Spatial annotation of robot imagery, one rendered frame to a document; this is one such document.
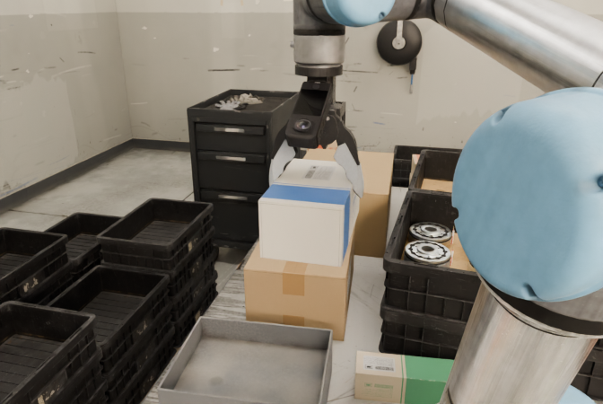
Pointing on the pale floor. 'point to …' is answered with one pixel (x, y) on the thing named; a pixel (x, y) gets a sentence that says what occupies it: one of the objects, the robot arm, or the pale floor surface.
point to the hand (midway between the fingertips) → (314, 196)
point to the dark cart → (235, 160)
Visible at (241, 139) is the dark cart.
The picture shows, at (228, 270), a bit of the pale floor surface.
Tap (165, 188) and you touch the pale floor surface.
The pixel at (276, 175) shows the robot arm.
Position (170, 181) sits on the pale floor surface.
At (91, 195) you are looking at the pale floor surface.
